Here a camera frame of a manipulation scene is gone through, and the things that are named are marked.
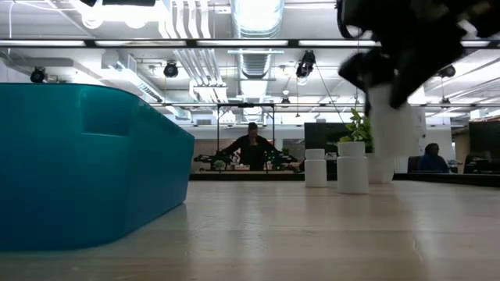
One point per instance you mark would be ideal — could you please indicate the black background robot arm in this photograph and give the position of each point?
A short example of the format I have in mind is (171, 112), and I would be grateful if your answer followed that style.
(209, 158)
(279, 159)

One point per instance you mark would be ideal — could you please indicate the black ceiling spotlight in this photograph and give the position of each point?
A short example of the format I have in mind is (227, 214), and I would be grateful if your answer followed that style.
(444, 102)
(38, 75)
(170, 70)
(447, 71)
(285, 102)
(306, 62)

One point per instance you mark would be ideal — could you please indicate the overhead beam with light strips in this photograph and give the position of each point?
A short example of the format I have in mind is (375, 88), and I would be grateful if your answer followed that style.
(191, 43)

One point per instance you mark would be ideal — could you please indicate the small background plant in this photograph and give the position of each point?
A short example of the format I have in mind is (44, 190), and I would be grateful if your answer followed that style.
(219, 165)

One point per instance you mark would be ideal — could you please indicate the green plant in white pot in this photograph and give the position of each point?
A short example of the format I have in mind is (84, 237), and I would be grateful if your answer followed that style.
(381, 171)

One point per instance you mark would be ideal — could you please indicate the teal plastic basket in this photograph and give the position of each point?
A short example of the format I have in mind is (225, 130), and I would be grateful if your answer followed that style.
(78, 175)

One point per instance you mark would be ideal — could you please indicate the thin overhead metal beam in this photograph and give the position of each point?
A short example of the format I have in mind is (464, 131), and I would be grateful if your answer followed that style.
(312, 104)

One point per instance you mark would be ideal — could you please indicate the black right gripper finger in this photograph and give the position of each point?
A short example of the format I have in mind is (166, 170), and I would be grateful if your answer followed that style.
(367, 68)
(426, 66)

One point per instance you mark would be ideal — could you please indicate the dark monitor screen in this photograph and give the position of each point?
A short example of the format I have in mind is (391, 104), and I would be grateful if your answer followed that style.
(320, 136)
(484, 140)

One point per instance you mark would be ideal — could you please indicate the seated person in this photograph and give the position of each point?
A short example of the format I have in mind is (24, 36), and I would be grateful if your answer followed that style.
(431, 162)

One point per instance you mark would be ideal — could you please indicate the black table edge rail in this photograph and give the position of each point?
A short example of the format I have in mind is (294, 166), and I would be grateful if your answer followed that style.
(254, 176)

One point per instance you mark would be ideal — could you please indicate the standing person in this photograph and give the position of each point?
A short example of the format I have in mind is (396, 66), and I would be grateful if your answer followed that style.
(252, 152)

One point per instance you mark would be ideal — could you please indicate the silver ventilation duct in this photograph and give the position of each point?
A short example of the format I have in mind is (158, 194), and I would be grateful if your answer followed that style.
(256, 19)

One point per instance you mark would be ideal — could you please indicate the white plastic pill bottle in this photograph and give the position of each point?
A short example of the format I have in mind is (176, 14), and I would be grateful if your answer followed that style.
(315, 171)
(352, 171)
(392, 129)

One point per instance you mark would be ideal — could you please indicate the black background station frame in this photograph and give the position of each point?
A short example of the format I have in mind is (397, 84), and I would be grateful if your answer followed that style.
(246, 105)

